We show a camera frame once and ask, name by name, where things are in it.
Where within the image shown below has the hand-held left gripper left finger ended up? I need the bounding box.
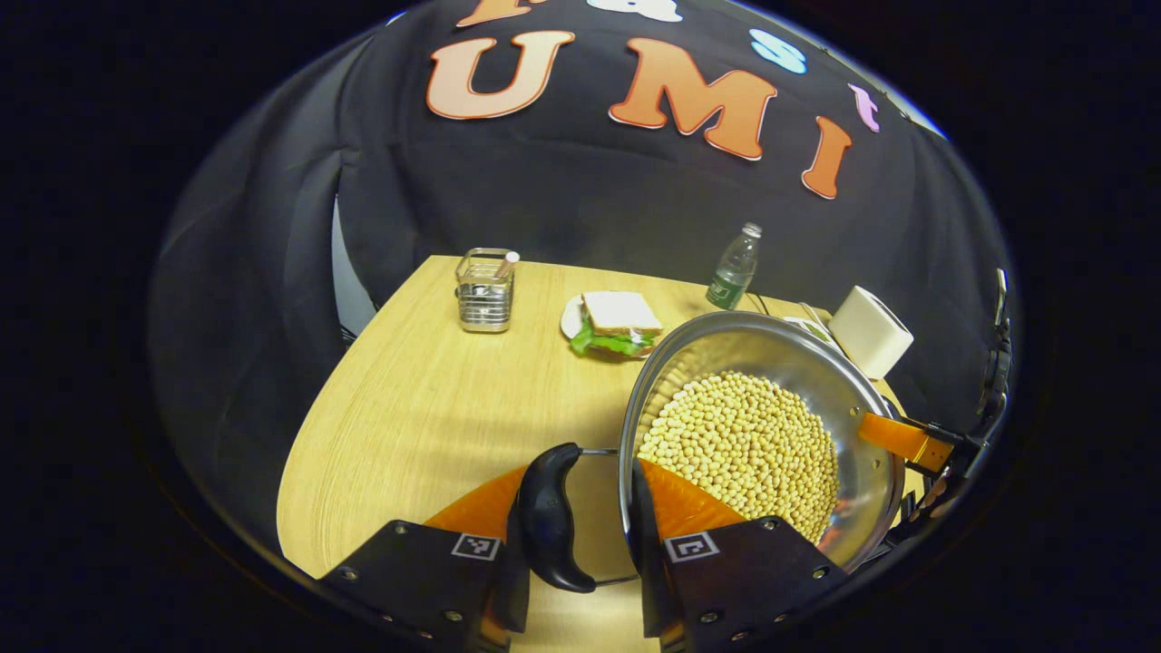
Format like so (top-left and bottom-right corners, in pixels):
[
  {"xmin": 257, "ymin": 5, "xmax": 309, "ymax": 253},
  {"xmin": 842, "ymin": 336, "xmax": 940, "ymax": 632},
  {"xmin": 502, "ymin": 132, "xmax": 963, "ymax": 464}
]
[{"xmin": 317, "ymin": 464, "xmax": 536, "ymax": 653}]

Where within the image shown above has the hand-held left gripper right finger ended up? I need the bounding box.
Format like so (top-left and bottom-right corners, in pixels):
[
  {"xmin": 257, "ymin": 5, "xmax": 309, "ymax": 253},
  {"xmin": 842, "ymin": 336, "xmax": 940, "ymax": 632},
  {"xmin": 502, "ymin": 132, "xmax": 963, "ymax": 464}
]
[{"xmin": 628, "ymin": 458, "xmax": 849, "ymax": 653}]

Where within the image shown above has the pile of yellow soybeans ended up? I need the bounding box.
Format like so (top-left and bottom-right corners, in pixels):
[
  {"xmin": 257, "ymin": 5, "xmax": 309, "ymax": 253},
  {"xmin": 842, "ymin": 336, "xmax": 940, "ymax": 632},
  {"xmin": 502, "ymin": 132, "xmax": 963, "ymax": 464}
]
[{"xmin": 638, "ymin": 371, "xmax": 841, "ymax": 545}]

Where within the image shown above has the stainless steel pot black handle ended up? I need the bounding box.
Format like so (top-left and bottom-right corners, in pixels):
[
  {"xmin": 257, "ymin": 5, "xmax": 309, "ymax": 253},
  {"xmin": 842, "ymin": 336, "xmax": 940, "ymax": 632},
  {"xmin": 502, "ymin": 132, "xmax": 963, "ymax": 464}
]
[{"xmin": 515, "ymin": 310, "xmax": 908, "ymax": 595}]

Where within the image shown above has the printed paper card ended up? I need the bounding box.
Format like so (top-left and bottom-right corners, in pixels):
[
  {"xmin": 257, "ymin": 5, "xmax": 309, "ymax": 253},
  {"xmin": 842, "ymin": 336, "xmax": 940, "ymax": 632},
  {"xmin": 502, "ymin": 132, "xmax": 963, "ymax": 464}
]
[{"xmin": 782, "ymin": 314, "xmax": 840, "ymax": 347}]

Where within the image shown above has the clear plastic water bottle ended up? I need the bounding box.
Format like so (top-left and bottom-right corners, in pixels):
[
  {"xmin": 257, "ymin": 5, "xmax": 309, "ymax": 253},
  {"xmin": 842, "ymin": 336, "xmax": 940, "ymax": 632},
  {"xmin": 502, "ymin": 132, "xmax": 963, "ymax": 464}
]
[{"xmin": 706, "ymin": 222, "xmax": 764, "ymax": 311}]

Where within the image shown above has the sandwich with lettuce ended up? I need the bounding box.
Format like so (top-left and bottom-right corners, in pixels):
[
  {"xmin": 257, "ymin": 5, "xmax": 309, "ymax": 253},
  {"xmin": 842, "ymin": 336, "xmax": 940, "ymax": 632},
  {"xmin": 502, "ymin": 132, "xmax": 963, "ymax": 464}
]
[{"xmin": 570, "ymin": 290, "xmax": 664, "ymax": 357}]

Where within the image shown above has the black backdrop cloth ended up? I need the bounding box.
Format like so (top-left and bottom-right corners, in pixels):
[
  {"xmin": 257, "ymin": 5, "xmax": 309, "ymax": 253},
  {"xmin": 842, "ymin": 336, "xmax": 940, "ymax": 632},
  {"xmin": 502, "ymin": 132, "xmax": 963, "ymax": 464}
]
[{"xmin": 150, "ymin": 0, "xmax": 1015, "ymax": 563}]

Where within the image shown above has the metal wire holder basket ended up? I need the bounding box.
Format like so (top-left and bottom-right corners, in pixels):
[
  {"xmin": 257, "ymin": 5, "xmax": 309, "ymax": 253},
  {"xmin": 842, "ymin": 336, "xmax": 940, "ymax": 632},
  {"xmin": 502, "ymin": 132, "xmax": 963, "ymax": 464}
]
[{"xmin": 454, "ymin": 248, "xmax": 518, "ymax": 334}]

